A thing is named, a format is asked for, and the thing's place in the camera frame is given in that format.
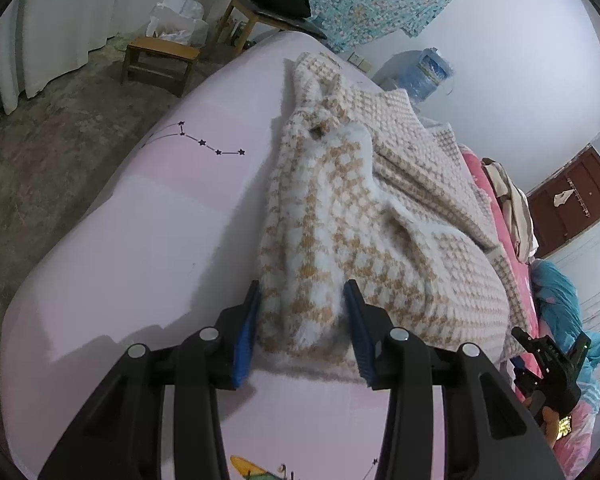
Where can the beige white checkered knit coat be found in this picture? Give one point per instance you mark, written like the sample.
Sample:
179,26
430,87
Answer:
355,220

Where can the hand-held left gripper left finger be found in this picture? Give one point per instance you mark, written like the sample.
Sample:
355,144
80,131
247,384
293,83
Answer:
245,345

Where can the blue water bottle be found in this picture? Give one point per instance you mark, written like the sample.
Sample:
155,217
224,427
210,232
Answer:
425,77

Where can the teal blanket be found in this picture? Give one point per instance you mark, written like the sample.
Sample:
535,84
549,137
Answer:
555,285

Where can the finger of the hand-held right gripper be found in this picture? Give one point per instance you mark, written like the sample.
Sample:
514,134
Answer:
530,345

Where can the white plastic bag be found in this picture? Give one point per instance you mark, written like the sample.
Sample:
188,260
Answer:
172,25

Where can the small wooden stool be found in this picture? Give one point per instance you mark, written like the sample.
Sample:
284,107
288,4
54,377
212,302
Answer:
165,49

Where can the black bag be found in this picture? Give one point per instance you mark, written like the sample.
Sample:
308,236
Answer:
280,0

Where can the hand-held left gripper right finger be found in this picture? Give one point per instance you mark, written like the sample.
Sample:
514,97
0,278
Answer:
360,340

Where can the wooden chair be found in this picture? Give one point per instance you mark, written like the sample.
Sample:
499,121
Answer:
240,10

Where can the bed with pink printed sheet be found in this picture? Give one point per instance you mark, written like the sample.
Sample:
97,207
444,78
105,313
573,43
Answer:
130,240

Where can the white wall socket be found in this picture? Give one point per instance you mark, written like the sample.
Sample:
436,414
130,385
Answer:
361,61

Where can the pink quilt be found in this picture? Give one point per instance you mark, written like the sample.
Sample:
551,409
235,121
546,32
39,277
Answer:
480,175

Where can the white curtain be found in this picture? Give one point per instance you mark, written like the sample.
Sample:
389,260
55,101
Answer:
55,25

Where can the small white hanging cloth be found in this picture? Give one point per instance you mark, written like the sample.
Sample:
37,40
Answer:
562,197

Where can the dark brown door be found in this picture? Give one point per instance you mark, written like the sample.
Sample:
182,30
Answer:
575,210

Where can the pile of beige clothes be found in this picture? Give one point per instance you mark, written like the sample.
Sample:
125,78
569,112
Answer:
517,210

